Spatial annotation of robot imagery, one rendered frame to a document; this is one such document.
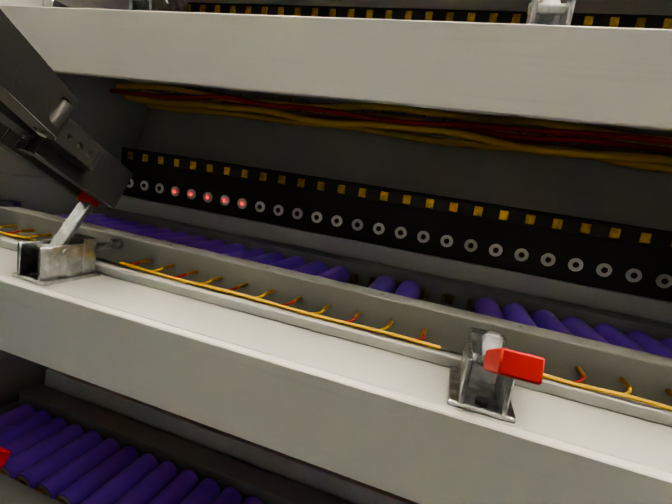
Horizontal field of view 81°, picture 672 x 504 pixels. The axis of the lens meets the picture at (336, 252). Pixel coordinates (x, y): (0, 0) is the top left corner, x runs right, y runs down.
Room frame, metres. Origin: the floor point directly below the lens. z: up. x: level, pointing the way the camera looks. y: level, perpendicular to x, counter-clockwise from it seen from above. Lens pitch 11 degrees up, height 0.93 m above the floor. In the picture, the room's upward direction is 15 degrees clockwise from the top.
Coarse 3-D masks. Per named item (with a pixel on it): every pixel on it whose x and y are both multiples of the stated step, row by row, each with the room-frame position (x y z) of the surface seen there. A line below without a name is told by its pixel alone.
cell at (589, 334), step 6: (570, 318) 0.29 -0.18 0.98; (576, 318) 0.28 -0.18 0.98; (564, 324) 0.29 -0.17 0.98; (570, 324) 0.28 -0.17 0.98; (576, 324) 0.27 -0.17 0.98; (582, 324) 0.27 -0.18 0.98; (570, 330) 0.27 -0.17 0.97; (576, 330) 0.26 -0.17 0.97; (582, 330) 0.26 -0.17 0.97; (588, 330) 0.26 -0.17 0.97; (594, 330) 0.26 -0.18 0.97; (582, 336) 0.25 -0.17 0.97; (588, 336) 0.25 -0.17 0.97; (594, 336) 0.25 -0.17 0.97; (600, 336) 0.25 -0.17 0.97; (606, 342) 0.24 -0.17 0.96
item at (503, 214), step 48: (144, 192) 0.43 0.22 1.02; (240, 192) 0.39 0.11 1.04; (288, 192) 0.37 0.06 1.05; (336, 192) 0.36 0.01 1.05; (384, 192) 0.34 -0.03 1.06; (384, 240) 0.35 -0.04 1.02; (432, 240) 0.34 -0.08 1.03; (480, 240) 0.33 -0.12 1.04; (528, 240) 0.31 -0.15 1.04; (576, 240) 0.30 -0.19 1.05; (624, 240) 0.29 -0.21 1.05; (624, 288) 0.30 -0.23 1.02
